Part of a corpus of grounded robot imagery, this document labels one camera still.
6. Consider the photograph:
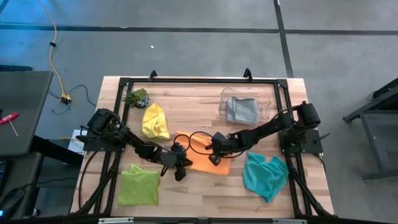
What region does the grey metal stand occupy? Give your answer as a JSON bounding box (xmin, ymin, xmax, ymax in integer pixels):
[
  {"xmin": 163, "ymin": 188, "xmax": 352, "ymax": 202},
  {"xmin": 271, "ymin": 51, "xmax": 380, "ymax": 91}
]
[{"xmin": 343, "ymin": 77, "xmax": 398, "ymax": 181}]

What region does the black aluminium table frame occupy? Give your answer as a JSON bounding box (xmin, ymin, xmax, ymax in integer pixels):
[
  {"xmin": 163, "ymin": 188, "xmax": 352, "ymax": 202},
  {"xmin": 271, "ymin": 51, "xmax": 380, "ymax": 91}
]
[{"xmin": 70, "ymin": 68, "xmax": 335, "ymax": 218}]

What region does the clear plastic bin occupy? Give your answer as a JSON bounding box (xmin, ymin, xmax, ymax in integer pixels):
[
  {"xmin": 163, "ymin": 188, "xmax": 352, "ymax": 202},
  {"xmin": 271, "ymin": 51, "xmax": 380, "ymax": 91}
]
[{"xmin": 218, "ymin": 86, "xmax": 271, "ymax": 124}]

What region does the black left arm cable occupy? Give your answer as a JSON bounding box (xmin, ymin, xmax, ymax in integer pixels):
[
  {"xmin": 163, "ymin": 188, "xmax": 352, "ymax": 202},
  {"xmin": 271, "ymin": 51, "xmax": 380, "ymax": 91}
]
[{"xmin": 160, "ymin": 133, "xmax": 187, "ymax": 178}]

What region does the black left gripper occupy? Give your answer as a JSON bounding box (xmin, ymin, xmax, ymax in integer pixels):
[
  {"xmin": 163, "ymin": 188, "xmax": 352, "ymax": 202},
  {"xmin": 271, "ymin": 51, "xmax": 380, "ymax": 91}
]
[{"xmin": 163, "ymin": 143, "xmax": 193, "ymax": 169}]

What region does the teal microfiber towel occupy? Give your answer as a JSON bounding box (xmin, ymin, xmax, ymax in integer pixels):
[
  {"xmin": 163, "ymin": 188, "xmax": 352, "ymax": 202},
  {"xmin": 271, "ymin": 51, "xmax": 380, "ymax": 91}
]
[{"xmin": 242, "ymin": 151, "xmax": 289, "ymax": 203}]

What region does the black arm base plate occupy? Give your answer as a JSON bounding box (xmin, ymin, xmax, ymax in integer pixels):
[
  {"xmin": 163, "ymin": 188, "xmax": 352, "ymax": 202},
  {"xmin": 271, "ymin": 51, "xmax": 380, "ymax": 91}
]
[
  {"xmin": 82, "ymin": 127, "xmax": 128, "ymax": 152},
  {"xmin": 279, "ymin": 129, "xmax": 324, "ymax": 155}
]

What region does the yellow microfiber towel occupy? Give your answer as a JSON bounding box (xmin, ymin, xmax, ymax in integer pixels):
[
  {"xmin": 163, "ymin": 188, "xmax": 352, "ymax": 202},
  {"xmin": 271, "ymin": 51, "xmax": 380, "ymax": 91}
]
[{"xmin": 141, "ymin": 103, "xmax": 171, "ymax": 140}]

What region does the grey side table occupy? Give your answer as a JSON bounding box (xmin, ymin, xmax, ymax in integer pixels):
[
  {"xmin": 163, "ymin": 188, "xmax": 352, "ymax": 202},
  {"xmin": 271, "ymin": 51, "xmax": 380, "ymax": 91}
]
[{"xmin": 0, "ymin": 70, "xmax": 54, "ymax": 156}]

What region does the yellow extension cable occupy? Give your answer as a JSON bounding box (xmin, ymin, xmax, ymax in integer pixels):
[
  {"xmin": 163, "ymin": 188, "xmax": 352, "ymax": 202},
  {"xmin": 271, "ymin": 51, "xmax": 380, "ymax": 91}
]
[{"xmin": 37, "ymin": 0, "xmax": 72, "ymax": 104}]

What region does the orange microfiber towel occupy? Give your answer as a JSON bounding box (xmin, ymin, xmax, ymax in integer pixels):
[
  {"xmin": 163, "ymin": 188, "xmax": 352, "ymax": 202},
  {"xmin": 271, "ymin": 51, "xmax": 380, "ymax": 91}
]
[{"xmin": 175, "ymin": 130, "xmax": 231, "ymax": 175}]

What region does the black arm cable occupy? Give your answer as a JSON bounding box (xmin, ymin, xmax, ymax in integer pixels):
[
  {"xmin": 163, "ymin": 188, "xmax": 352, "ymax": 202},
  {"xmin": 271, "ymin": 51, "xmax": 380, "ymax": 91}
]
[
  {"xmin": 160, "ymin": 133, "xmax": 187, "ymax": 178},
  {"xmin": 186, "ymin": 130, "xmax": 218, "ymax": 156}
]

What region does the grey microfiber towel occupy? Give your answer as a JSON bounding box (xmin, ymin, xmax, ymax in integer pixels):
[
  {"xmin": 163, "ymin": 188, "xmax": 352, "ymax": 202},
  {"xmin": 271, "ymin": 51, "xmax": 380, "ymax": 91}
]
[{"xmin": 226, "ymin": 96, "xmax": 259, "ymax": 125}]

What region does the lime green microfiber towel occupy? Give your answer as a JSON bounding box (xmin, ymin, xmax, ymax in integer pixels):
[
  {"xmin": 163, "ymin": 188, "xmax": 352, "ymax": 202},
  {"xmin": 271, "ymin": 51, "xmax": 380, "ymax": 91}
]
[{"xmin": 118, "ymin": 164, "xmax": 160, "ymax": 206}]

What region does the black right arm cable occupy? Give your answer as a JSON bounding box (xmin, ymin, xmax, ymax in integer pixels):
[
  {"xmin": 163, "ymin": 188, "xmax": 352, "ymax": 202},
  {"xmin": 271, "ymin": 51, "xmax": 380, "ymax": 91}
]
[{"xmin": 186, "ymin": 130, "xmax": 218, "ymax": 156}]

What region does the white paper sheet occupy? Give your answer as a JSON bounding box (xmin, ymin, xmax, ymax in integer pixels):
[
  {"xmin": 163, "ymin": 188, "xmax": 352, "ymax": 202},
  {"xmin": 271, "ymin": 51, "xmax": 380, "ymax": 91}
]
[{"xmin": 67, "ymin": 129, "xmax": 88, "ymax": 155}]

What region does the red-handled screwdriver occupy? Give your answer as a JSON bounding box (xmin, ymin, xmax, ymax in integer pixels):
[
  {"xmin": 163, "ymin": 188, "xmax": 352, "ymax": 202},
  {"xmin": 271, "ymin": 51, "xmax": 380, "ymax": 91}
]
[{"xmin": 0, "ymin": 112, "xmax": 20, "ymax": 138}]

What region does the potted succulent plant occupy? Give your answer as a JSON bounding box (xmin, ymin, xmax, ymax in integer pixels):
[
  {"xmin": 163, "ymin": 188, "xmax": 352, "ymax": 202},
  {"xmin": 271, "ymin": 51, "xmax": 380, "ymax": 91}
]
[{"xmin": 123, "ymin": 88, "xmax": 150, "ymax": 109}]

